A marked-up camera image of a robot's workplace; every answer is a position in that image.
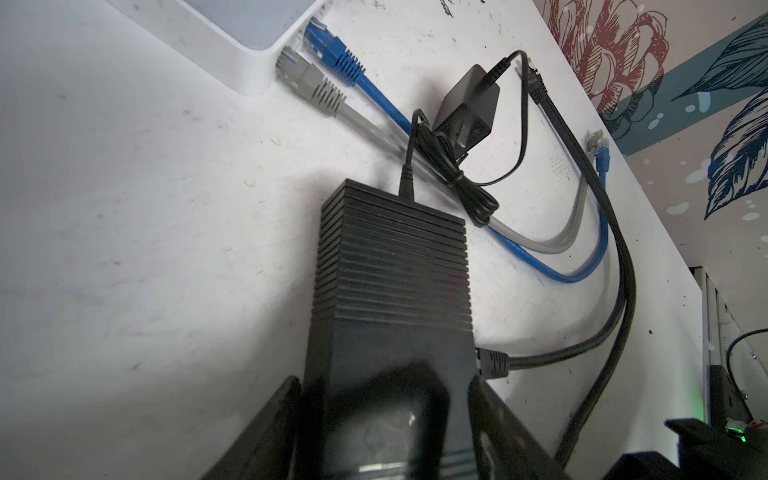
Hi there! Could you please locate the blue ethernet cable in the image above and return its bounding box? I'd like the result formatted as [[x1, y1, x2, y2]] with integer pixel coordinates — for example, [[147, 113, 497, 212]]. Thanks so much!
[[304, 17, 612, 284]]

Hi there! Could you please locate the grey ethernet cable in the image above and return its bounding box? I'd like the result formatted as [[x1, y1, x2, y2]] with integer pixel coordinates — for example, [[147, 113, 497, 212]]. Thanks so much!
[[275, 46, 606, 256]]

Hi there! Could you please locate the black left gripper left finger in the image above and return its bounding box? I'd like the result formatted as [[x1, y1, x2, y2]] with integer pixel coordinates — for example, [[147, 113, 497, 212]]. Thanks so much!
[[202, 376, 302, 480]]

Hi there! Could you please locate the black ethernet cable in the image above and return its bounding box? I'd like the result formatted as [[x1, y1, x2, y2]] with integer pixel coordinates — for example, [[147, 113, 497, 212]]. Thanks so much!
[[475, 287, 628, 380], [524, 65, 638, 469]]

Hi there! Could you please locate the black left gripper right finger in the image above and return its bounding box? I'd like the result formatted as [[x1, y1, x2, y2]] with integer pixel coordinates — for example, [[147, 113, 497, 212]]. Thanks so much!
[[468, 376, 569, 479]]

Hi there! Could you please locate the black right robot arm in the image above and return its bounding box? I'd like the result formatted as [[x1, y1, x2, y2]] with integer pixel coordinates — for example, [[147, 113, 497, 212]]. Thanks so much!
[[605, 365, 767, 479]]

